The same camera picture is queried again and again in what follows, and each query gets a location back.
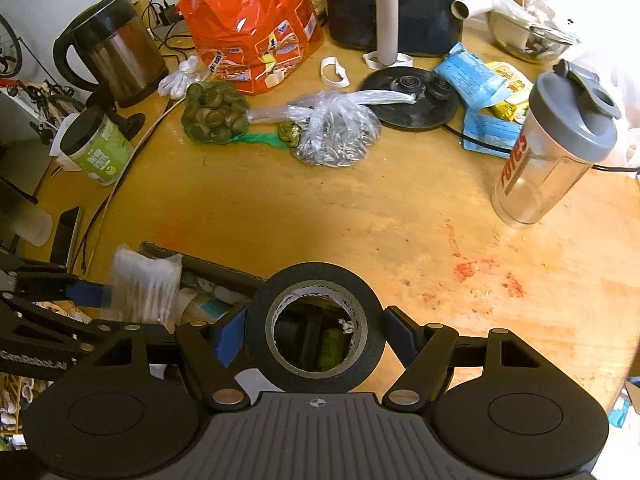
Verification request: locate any clear bag of sunflower seeds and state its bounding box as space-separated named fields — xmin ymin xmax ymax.
xmin=247 ymin=89 xmax=381 ymax=167

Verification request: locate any glass bowl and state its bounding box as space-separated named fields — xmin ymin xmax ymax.
xmin=487 ymin=0 xmax=581 ymax=63

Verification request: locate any toothpick container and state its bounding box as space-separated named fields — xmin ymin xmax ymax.
xmin=180 ymin=287 xmax=236 ymax=323

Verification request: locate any orange snack bag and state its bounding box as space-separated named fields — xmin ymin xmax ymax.
xmin=177 ymin=0 xmax=326 ymax=96

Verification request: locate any black smartphone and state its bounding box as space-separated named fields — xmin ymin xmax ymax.
xmin=50 ymin=206 xmax=84 ymax=267

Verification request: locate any small black round holder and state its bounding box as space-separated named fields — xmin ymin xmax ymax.
xmin=114 ymin=111 xmax=147 ymax=137

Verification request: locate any black tape roll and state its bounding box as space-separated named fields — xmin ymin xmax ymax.
xmin=245 ymin=262 xmax=387 ymax=393

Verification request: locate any white rubber band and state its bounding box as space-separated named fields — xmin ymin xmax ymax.
xmin=362 ymin=51 xmax=415 ymax=69
xmin=320 ymin=56 xmax=351 ymax=88

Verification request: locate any black power cable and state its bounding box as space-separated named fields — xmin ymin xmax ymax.
xmin=80 ymin=100 xmax=173 ymax=273

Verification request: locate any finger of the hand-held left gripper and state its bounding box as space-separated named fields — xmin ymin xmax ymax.
xmin=0 ymin=255 xmax=113 ymax=308
xmin=0 ymin=292 xmax=123 ymax=348

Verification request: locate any small knotted white plastic bag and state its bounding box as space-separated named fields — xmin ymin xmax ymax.
xmin=158 ymin=56 xmax=206 ymax=99

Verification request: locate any black kettle base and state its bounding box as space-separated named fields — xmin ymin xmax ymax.
xmin=359 ymin=69 xmax=460 ymax=131

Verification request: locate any black kettle base cable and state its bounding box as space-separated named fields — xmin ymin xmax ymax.
xmin=440 ymin=120 xmax=640 ymax=177

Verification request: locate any white tube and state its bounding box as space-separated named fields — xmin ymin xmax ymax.
xmin=451 ymin=0 xmax=506 ymax=21

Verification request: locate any clear shaker bottle grey lid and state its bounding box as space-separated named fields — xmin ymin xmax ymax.
xmin=492 ymin=59 xmax=622 ymax=230

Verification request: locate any bag of cotton swabs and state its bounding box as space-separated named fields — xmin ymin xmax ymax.
xmin=107 ymin=245 xmax=183 ymax=323

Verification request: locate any bicycle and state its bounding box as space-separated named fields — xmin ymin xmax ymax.
xmin=0 ymin=10 xmax=87 ymax=133

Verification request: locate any power strip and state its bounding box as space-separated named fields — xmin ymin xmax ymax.
xmin=147 ymin=0 xmax=191 ymax=41

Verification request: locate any blue snack packet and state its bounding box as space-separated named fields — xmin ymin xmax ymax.
xmin=432 ymin=42 xmax=506 ymax=108
xmin=462 ymin=110 xmax=523 ymax=158

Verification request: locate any wooden desktop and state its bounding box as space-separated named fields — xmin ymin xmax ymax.
xmin=30 ymin=0 xmax=640 ymax=411

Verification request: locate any white tissue paper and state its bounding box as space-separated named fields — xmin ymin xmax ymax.
xmin=52 ymin=115 xmax=76 ymax=171

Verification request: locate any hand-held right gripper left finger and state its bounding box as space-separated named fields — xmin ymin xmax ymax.
xmin=87 ymin=305 xmax=251 ymax=408

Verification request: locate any green net bag of chestnuts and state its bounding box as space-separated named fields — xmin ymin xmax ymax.
xmin=181 ymin=81 xmax=283 ymax=151

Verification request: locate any green printed mini umbrella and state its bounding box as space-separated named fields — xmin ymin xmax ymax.
xmin=320 ymin=327 xmax=348 ymax=368

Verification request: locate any cardboard box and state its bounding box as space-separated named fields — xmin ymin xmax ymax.
xmin=139 ymin=241 xmax=271 ymax=331

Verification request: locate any steel electric kettle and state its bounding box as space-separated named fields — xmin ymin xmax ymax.
xmin=52 ymin=0 xmax=168 ymax=108

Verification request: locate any large white plastic bag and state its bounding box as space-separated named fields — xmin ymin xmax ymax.
xmin=570 ymin=42 xmax=640 ymax=167

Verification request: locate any green label jar black lid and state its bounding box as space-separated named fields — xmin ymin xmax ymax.
xmin=59 ymin=106 xmax=135 ymax=187

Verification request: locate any yellow snack packet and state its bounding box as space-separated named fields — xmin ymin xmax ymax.
xmin=487 ymin=61 xmax=533 ymax=121

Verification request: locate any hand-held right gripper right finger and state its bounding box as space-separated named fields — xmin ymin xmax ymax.
xmin=382 ymin=305 xmax=551 ymax=408

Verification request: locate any dark blue air fryer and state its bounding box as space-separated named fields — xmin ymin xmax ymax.
xmin=320 ymin=0 xmax=468 ymax=58

